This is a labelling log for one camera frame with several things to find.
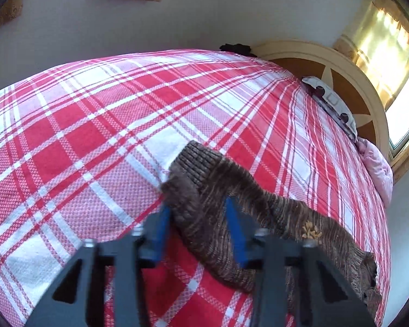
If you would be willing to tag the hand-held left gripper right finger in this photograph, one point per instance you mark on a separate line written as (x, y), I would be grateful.
(237, 231)

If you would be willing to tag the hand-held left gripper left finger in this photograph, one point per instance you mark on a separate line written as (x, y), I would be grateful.
(163, 226)

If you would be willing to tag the brown knitted sweater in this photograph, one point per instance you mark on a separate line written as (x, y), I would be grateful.
(218, 184)

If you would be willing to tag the red plaid bed blanket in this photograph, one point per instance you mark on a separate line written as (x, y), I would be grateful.
(88, 126)

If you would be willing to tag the pink pillow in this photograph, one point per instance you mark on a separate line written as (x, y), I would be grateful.
(378, 167)

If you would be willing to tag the white printed pillow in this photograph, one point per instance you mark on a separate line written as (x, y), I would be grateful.
(330, 100)

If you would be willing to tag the small black object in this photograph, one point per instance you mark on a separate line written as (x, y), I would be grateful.
(237, 48)

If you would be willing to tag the cream star headboard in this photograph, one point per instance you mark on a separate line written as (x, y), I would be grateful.
(361, 85)

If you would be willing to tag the window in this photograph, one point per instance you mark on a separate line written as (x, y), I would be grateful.
(407, 109)

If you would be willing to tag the sunlit gold curtain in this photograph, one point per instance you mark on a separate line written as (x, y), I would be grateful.
(378, 41)

